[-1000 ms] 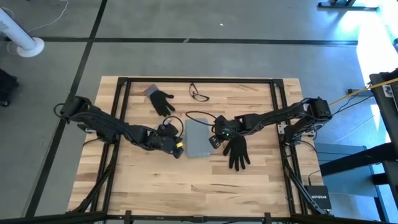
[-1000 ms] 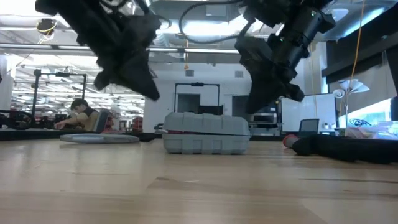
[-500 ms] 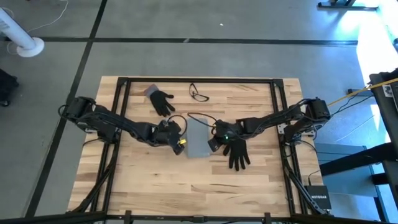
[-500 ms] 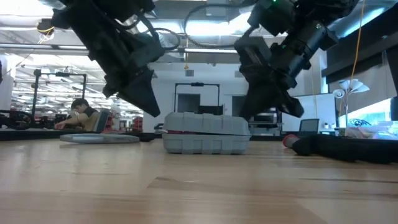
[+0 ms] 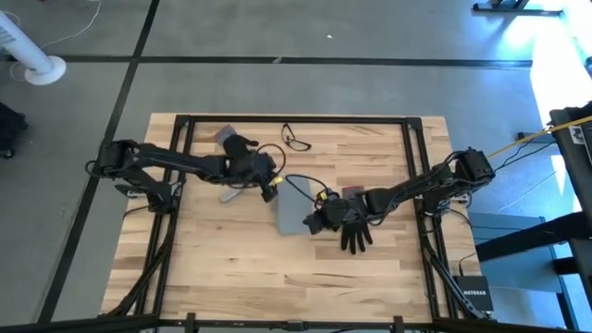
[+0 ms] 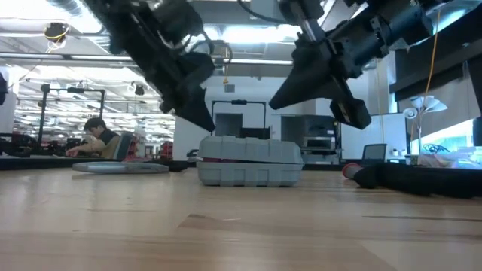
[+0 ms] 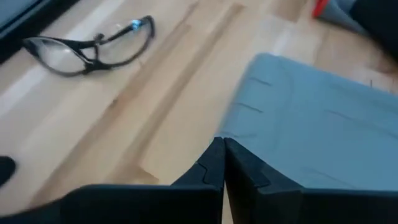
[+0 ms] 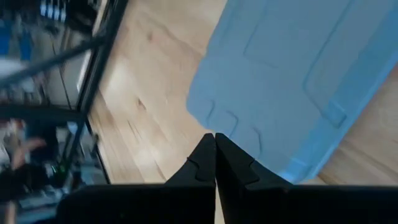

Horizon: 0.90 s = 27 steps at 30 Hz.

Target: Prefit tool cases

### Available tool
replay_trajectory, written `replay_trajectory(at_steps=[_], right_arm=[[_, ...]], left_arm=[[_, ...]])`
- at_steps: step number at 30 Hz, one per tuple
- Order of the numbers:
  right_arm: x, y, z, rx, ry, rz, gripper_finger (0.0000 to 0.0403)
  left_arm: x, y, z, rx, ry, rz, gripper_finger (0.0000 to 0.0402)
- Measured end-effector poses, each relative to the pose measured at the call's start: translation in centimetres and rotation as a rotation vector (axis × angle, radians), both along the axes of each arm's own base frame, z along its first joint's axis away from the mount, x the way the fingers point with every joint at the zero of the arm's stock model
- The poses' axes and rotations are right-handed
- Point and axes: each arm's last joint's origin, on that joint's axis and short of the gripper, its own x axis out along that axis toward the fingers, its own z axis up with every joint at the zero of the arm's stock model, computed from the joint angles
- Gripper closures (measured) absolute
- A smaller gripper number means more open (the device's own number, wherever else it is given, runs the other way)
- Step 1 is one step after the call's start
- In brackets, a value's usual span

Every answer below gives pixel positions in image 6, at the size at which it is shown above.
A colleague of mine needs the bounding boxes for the long tube ceiling light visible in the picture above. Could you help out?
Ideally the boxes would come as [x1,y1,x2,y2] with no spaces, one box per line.
[0,52,294,65]

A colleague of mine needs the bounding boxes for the black looped cable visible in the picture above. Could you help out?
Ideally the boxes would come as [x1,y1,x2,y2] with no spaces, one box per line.
[236,0,291,24]

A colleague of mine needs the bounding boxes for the yellow ceiling drop cord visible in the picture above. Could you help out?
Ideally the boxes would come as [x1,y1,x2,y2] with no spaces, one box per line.
[222,41,230,84]

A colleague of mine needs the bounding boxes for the black round ceiling fixture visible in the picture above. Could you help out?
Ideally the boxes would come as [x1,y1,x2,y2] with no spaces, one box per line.
[43,22,72,43]

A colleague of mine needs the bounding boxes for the grey mesh office chair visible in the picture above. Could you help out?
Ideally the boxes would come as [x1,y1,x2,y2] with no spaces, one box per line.
[361,143,388,163]

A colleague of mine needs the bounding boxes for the black work glove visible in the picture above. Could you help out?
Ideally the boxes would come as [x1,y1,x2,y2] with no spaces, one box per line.
[341,161,482,199]

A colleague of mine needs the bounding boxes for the black cable bundle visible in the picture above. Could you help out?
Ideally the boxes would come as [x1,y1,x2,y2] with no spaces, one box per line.
[423,142,451,154]

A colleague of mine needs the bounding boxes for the black equipment cabinet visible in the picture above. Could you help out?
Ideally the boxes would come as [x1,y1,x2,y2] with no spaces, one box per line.
[300,114,342,163]

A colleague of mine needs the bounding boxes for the silver oven appliance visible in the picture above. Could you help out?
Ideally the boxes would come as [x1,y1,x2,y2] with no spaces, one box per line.
[303,135,336,150]

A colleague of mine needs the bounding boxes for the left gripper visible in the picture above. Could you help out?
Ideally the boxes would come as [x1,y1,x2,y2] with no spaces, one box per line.
[150,3,216,132]

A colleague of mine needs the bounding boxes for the tortoise-frame safety glasses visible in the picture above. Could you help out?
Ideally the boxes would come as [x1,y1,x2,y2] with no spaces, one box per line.
[71,160,170,175]

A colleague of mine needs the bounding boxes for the black rig frame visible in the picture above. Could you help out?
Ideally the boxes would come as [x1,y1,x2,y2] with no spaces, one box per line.
[209,99,267,137]
[37,83,107,151]

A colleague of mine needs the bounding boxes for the white multi-head floor lamp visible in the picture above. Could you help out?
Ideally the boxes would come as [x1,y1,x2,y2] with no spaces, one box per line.
[402,95,449,166]

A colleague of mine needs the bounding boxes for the grey plastic tool case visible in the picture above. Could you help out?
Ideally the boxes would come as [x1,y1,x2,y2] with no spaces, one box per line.
[196,135,305,188]

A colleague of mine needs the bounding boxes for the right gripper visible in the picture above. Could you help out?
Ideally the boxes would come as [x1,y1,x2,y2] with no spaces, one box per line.
[269,0,372,130]

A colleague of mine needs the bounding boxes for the yellow hanging cable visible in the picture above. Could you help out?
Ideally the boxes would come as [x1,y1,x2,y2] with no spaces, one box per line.
[424,9,441,97]

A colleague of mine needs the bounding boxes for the clear plastic bag pile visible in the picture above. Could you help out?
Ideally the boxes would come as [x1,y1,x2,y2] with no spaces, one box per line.
[413,145,482,170]

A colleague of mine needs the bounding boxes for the blue-grey chair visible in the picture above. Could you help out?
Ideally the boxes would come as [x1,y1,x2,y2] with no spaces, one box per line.
[112,132,135,160]

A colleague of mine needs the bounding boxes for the whiteboard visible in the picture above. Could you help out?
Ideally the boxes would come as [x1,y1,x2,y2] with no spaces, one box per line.
[340,112,408,161]

